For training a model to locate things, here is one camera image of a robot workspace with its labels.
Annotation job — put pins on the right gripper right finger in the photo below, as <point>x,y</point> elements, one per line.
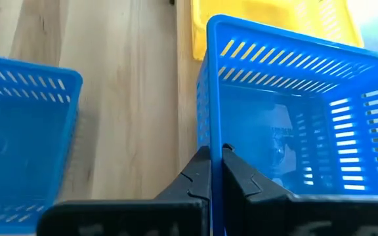
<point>274,216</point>

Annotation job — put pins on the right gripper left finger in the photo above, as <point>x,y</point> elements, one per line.
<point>176,216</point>

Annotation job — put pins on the blue plastic slotted basket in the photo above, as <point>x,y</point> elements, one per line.
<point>258,114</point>
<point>21,137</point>

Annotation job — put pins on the yellow plastic slotted basket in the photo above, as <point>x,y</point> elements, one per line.
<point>258,19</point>

